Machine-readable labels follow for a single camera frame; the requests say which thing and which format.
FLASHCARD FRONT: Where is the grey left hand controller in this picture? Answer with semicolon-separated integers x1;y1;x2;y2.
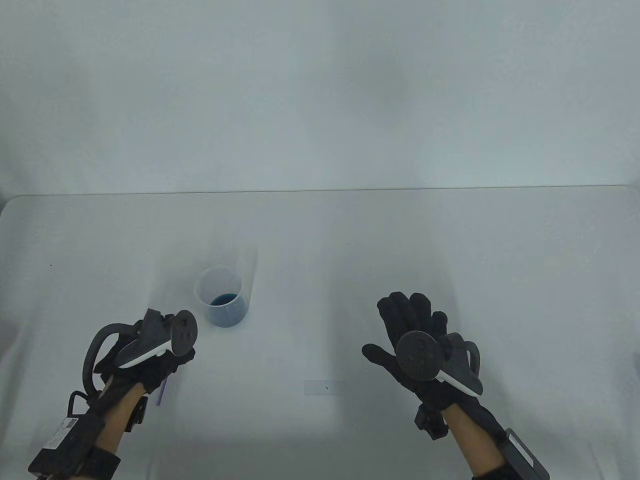
81;309;199;397

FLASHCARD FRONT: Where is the black forearm strap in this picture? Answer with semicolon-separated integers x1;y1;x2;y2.
472;462;521;480
65;446;122;480

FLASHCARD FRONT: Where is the black left wrist camera block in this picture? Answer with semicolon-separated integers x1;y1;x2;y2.
125;395;150;434

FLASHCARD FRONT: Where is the black right forearm strap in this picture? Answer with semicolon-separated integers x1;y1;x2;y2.
472;462;521;480

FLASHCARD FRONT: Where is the black left sensor cable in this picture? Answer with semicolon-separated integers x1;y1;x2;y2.
66;390;101;416

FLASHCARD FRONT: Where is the grey hand controller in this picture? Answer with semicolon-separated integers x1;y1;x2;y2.
81;309;199;397
396;331;484;398

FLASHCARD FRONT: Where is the black left wrist sensor box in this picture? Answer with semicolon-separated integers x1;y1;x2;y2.
27;412;107;480

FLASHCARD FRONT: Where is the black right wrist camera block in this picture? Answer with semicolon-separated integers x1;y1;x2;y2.
415;404;449;441

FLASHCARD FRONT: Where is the person's right hand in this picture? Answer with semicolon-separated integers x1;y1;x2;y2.
362;292;507;432

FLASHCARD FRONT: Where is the black left forearm strap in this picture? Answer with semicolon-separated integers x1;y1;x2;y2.
65;446;122;480

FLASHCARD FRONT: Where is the black wrist camera block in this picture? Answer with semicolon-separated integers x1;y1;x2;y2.
125;395;150;434
415;404;449;441

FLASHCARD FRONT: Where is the clear glass slide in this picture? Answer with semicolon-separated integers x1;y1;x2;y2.
304;381;347;396

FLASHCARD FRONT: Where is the clear beaker blue dye solution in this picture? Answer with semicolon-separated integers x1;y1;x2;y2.
194;267;249;329

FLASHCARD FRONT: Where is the black wrist sensor box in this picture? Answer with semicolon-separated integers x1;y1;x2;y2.
27;412;107;480
500;427;551;480

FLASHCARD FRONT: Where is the black right wrist sensor box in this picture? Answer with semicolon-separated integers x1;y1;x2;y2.
500;427;551;480

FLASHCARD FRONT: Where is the person's left hand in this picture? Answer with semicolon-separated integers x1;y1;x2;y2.
94;334;196;397

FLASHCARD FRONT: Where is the grey right hand controller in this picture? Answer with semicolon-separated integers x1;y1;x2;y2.
396;331;484;398

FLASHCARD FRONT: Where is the person's right forearm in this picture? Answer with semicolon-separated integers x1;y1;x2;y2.
444;402;507;477

